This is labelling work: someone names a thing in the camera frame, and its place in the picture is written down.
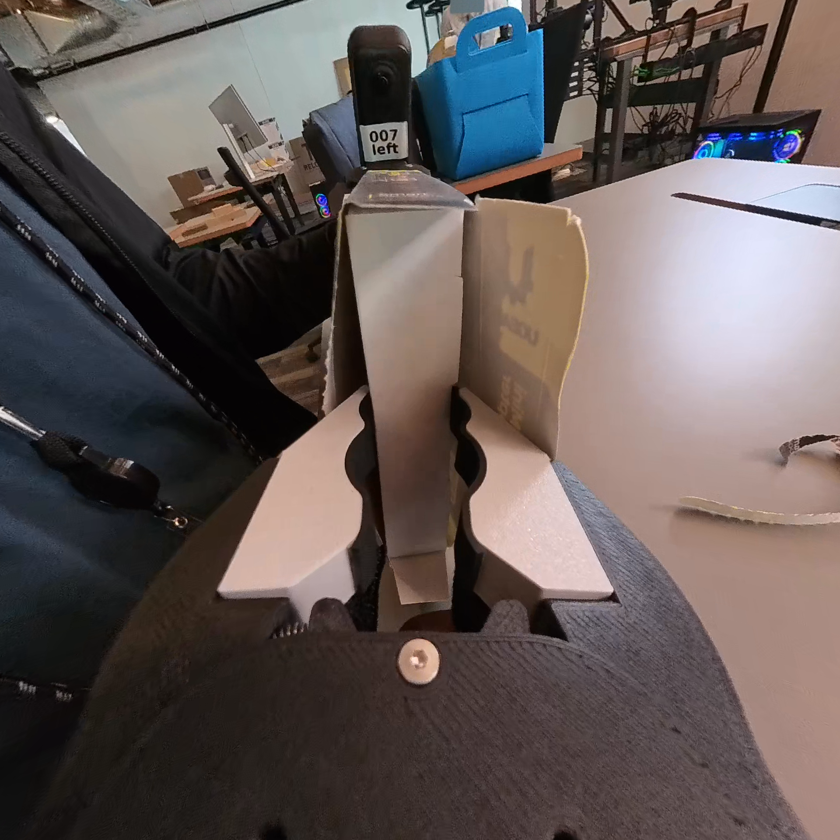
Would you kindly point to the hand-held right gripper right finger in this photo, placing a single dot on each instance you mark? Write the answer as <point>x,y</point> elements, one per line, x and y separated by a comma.
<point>531,525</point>

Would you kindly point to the straight cardboard strip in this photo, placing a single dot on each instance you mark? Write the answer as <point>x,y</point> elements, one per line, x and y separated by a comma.
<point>754,514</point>

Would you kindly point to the black monitor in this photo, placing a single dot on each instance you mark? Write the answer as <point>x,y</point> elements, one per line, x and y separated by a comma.
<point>564,65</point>

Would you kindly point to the black metal workbench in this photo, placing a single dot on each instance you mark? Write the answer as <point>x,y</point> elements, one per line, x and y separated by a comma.
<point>682,43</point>

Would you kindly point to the blue felt bag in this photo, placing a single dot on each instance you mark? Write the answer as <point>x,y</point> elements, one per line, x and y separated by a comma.
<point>485,124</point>

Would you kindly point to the computer case with rgb fans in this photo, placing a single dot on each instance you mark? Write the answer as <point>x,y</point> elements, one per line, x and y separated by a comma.
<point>754,141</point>
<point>323,205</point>

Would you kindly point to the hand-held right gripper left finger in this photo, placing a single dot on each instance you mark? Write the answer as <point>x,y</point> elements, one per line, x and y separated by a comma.
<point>295,512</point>

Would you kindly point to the flat desk mat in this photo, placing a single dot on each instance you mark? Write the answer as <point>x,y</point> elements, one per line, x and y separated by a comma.
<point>807,200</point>

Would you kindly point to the printed cardboard box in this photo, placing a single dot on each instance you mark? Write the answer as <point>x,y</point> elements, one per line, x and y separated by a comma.
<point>525,295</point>

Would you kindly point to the black jacket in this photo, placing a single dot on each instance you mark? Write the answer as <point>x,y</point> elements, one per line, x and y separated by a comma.
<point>98,216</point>

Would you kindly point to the low wooden table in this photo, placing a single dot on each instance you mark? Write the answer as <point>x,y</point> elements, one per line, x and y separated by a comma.
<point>216,226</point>

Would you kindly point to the blue fabric chair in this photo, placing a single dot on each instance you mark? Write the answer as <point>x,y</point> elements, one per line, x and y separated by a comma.
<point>331,138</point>

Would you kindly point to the brown wooden table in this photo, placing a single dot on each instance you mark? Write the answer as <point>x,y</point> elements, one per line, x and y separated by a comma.
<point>564,153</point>

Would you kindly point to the blue hoodie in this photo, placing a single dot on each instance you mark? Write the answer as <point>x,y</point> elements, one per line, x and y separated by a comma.
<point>79,394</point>

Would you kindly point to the person's left forearm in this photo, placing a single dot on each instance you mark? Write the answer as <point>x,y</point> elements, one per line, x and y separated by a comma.
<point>262,289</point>

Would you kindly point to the silver monitor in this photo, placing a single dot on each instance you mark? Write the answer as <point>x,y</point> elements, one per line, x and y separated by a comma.
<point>233,118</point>

